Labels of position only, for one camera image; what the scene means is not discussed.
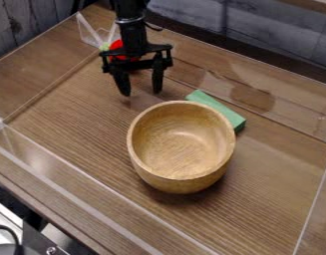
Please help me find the green rectangular block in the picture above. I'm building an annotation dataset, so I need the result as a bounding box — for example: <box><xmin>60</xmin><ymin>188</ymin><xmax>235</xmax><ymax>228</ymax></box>
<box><xmin>184</xmin><ymin>90</ymin><xmax>245</xmax><ymax>133</ymax></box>

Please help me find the red plush fruit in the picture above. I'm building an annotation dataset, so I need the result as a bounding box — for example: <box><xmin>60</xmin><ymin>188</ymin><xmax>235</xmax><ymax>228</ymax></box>
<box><xmin>98</xmin><ymin>38</ymin><xmax>141</xmax><ymax>64</ymax></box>

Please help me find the black metal bracket with screw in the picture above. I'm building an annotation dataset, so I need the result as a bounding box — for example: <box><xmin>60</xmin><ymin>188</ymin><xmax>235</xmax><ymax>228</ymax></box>
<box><xmin>22</xmin><ymin>223</ymin><xmax>97</xmax><ymax>255</ymax></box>

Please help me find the wooden bowl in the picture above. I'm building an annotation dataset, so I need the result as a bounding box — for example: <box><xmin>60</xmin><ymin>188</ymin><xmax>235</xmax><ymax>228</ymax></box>
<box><xmin>126</xmin><ymin>101</ymin><xmax>235</xmax><ymax>194</ymax></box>

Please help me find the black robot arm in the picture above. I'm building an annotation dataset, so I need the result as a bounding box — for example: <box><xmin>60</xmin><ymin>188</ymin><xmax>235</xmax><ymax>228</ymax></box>
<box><xmin>98</xmin><ymin>0</ymin><xmax>172</xmax><ymax>97</ymax></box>

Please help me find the black cable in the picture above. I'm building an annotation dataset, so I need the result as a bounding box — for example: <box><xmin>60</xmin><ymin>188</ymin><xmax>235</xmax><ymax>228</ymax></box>
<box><xmin>0</xmin><ymin>223</ymin><xmax>23</xmax><ymax>255</ymax></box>

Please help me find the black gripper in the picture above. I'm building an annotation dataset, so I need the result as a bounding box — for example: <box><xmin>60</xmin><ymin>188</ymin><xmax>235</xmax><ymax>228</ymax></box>
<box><xmin>98</xmin><ymin>43</ymin><xmax>172</xmax><ymax>97</ymax></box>

